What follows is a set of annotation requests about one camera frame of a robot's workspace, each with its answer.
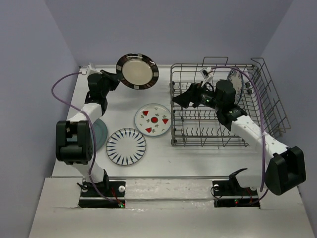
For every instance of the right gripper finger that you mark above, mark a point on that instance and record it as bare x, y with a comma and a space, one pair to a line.
194, 89
184, 100

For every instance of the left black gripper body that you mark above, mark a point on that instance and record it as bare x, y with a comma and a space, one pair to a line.
106, 80

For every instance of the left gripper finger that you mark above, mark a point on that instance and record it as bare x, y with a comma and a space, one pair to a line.
110, 76
113, 85

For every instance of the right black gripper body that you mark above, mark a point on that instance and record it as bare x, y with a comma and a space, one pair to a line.
206, 98

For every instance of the dark brown rimmed plate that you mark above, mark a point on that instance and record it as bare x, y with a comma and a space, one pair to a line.
138, 71

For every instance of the watermelon pattern plate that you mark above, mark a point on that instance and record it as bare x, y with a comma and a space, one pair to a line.
153, 120

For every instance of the blue floral plate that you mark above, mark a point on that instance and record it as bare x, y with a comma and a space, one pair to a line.
236, 78

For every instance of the plain teal plate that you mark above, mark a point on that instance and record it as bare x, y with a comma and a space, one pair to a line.
101, 133

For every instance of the blue striped white plate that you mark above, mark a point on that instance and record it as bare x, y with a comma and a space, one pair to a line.
126, 147

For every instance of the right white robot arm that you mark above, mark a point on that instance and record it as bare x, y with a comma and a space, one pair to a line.
282, 167

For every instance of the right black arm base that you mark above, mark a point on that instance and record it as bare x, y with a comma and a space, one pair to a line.
227, 197

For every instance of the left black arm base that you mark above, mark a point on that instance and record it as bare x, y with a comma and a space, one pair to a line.
112, 197

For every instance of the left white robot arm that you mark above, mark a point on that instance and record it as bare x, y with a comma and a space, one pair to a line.
75, 140

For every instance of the grey wire dish rack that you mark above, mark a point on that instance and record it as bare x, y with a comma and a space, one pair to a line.
256, 94

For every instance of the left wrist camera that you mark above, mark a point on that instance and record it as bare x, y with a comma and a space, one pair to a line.
89, 69

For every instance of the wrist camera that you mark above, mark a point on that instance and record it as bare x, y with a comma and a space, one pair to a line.
207, 74
89, 69

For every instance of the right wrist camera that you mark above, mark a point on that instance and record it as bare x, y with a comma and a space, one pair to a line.
207, 74

